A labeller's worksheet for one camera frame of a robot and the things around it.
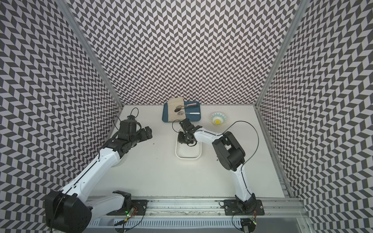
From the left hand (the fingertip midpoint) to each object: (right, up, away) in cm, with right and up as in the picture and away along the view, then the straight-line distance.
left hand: (144, 133), depth 82 cm
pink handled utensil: (+26, +19, +27) cm, 42 cm away
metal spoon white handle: (+20, +12, +30) cm, 38 cm away
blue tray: (+27, +9, +29) cm, 41 cm away
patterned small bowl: (+47, +8, +26) cm, 54 cm away
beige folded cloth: (+13, +21, +37) cm, 44 cm away
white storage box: (+23, -13, +9) cm, 28 cm away
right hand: (+20, -7, +14) cm, 25 cm away
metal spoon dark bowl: (+16, +15, +33) cm, 40 cm away
